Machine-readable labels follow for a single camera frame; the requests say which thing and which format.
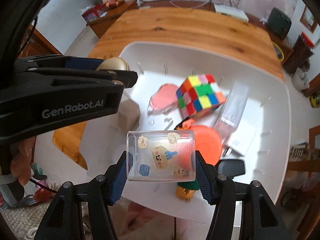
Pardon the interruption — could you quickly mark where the white charging cable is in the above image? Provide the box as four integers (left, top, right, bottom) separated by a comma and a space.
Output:
169, 0, 214, 10

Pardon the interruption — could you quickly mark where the yellow rimmed trash bin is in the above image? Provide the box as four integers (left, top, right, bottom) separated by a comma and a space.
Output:
272, 42, 284, 63

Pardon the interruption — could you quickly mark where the small wooden side cabinet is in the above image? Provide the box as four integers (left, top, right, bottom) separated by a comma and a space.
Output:
86, 0, 138, 38

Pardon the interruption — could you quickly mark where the dark green air fryer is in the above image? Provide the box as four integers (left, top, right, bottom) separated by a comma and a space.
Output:
266, 7, 292, 40

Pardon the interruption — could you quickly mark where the green and gold jar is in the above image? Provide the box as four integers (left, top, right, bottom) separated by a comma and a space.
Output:
176, 180, 200, 201

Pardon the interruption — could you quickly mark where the white set-top box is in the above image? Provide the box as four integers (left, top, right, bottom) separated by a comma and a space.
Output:
214, 3, 249, 23

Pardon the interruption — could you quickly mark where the multicolour Rubik's cube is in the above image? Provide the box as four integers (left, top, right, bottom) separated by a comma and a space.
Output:
176, 74, 226, 119

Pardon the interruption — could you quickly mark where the brown wooden TV cabinet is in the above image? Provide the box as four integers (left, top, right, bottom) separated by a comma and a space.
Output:
139, 0, 293, 64

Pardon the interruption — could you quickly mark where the round gold compact case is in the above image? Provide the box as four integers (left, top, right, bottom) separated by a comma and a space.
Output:
95, 57, 130, 71

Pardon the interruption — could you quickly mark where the beige cardboard box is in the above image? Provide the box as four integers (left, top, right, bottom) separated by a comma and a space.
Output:
118, 99, 141, 134

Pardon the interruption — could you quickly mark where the tall jar with red lid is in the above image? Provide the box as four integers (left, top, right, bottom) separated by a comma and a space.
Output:
283, 32, 315, 75

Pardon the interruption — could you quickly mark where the person's left hand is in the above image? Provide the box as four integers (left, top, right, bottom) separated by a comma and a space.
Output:
10, 137, 35, 186

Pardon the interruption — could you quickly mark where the black power adapter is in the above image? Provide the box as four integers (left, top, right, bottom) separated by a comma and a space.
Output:
215, 159, 246, 179

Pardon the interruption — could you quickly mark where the bowl of fake fruit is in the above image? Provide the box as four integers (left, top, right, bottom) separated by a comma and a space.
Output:
103, 0, 125, 9

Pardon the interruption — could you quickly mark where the clear box with stickers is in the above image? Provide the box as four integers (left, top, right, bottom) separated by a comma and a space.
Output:
126, 130, 196, 182

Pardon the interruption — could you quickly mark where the white bucket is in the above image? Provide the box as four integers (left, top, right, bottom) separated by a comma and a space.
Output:
291, 62, 310, 91

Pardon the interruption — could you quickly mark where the white power adapter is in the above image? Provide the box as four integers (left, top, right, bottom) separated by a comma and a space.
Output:
227, 120, 257, 157

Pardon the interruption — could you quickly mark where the clear cotton swab box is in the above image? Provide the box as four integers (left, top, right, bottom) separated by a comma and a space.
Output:
214, 82, 249, 138

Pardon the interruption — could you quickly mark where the white plastic tray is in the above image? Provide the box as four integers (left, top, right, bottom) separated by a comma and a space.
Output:
34, 41, 293, 224

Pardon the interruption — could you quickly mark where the orange round tape measure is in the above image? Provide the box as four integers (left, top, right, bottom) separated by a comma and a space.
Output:
175, 119, 222, 166

